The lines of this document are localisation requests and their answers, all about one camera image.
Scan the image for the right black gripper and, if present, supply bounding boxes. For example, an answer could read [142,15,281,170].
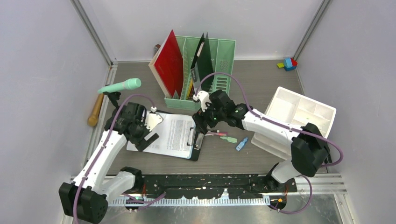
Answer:
[192,98,226,135]

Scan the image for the yellow book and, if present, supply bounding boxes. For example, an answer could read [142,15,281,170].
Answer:
[185,79,194,100]

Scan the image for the black book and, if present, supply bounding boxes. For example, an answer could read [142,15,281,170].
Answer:
[190,33,214,92]

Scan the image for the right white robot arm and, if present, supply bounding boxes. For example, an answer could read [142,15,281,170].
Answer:
[192,90,330,192]

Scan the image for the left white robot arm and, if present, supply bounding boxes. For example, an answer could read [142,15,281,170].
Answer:
[58,102,163,224]

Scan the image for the pink pen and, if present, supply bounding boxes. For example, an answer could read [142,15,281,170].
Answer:
[206,132,227,137]

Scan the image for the black clipboard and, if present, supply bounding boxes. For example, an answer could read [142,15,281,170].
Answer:
[159,111,204,161]

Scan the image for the green highlighter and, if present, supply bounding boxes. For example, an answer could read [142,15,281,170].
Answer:
[220,136,238,144]

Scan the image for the black microphone stand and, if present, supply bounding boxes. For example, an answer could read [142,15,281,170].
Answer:
[104,91,121,109]

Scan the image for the mint green microphone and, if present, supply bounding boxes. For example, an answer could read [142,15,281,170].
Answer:
[97,78,141,94]

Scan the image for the red notebook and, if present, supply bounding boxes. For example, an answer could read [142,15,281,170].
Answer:
[148,30,184,99]

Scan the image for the green file organizer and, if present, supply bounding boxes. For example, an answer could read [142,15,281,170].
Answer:
[164,35,236,111]

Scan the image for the white drawer organizer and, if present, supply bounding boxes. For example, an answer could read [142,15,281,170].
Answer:
[251,86,336,160]

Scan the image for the colourful toy blocks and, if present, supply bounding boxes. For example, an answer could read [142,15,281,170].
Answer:
[276,57,298,71]

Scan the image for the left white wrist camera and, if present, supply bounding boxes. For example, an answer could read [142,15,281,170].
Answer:
[144,106,163,132]

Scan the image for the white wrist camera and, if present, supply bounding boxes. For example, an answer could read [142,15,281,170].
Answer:
[193,91,212,112]
[144,106,163,132]

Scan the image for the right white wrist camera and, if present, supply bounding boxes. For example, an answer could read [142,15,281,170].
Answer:
[193,91,212,112]

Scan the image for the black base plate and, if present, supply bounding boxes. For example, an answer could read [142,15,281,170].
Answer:
[126,174,297,199]

